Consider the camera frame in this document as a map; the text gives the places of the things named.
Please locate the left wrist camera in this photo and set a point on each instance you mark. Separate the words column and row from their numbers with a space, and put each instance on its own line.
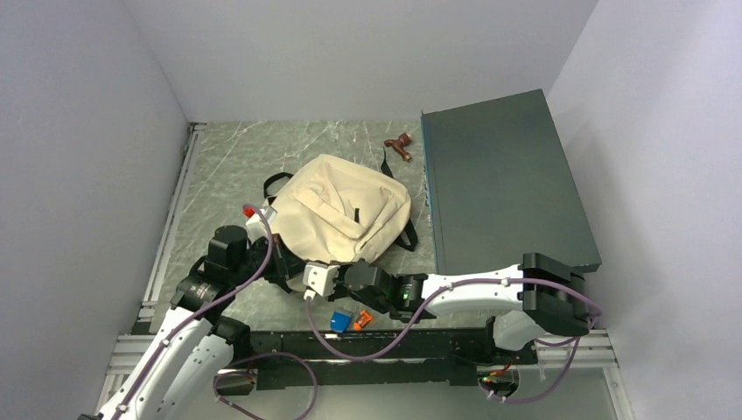
column 257, row 219

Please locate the dark network switch box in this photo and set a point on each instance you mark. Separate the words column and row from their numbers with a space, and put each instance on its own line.
column 500, row 186

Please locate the blue eraser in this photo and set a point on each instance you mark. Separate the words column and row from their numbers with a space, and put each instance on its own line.
column 340, row 321

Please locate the beige canvas backpack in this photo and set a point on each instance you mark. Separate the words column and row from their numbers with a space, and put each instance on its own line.
column 336, row 211

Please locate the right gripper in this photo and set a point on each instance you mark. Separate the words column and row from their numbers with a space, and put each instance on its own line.
column 338, row 292

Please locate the orange pencil sharpener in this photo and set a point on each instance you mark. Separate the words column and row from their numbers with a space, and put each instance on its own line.
column 363, row 320

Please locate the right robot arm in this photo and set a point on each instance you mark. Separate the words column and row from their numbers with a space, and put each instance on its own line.
column 535, row 296

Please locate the brown T-shaped clip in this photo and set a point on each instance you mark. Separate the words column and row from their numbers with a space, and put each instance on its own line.
column 399, row 145

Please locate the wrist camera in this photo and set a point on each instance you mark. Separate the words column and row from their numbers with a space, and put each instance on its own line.
column 257, row 219
column 319, row 279

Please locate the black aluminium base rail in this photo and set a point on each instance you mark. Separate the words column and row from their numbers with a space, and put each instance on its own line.
column 424, row 355

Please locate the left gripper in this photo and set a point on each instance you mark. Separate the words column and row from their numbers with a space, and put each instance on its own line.
column 284, row 262

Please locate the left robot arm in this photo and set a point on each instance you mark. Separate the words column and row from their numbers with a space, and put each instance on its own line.
column 196, row 339

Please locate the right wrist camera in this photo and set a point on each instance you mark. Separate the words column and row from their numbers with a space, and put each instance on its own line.
column 319, row 279

